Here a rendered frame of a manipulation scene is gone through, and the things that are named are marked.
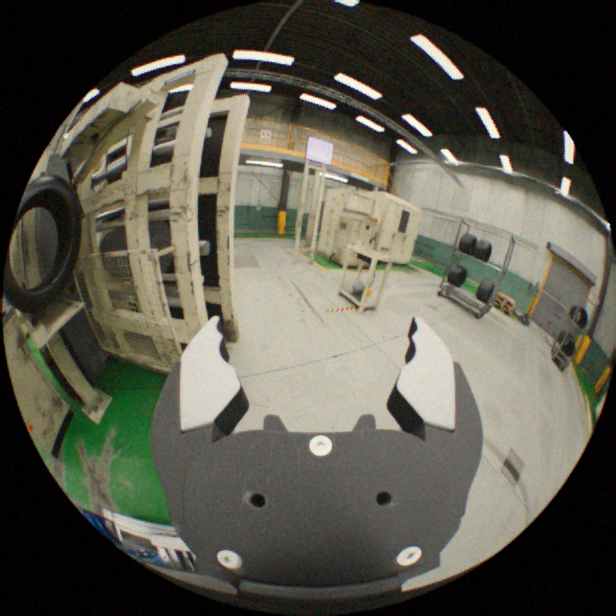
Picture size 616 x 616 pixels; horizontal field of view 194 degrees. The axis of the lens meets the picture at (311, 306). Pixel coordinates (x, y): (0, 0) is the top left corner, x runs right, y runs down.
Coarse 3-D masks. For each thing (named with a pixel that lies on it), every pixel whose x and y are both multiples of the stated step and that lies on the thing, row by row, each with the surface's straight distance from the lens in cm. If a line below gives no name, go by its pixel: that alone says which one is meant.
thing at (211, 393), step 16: (208, 336) 11; (224, 336) 13; (192, 352) 10; (208, 352) 10; (224, 352) 10; (192, 368) 9; (208, 368) 9; (224, 368) 8; (192, 384) 8; (208, 384) 8; (224, 384) 8; (240, 384) 8; (192, 400) 8; (208, 400) 8; (224, 400) 7; (240, 400) 8; (192, 416) 7; (208, 416) 7; (224, 416) 7; (240, 416) 8; (224, 432) 8
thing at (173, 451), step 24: (168, 384) 9; (168, 408) 8; (168, 432) 8; (192, 432) 7; (216, 432) 7; (168, 456) 7; (192, 456) 7; (168, 480) 7; (168, 504) 7; (264, 504) 6
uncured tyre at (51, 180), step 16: (48, 176) 113; (32, 192) 108; (48, 192) 135; (64, 192) 112; (32, 208) 137; (48, 208) 137; (64, 208) 136; (16, 224) 133; (64, 224) 138; (80, 224) 116; (64, 240) 138; (80, 240) 117; (64, 256) 136; (64, 272) 109; (16, 288) 103; (32, 288) 134; (48, 288) 106; (64, 288) 114; (16, 304) 106; (32, 304) 105; (48, 304) 110
